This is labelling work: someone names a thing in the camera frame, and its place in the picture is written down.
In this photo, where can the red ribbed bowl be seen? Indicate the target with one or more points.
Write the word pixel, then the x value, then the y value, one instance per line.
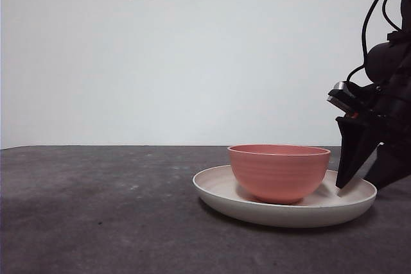
pixel 279 174

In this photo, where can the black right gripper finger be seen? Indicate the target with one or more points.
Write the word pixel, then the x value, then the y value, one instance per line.
pixel 393 161
pixel 354 152

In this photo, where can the white round plate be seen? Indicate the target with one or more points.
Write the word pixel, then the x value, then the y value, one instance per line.
pixel 289 216

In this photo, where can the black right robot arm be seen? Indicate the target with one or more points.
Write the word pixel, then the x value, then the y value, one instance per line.
pixel 385 59

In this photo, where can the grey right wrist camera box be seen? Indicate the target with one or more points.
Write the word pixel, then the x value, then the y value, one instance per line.
pixel 342 96

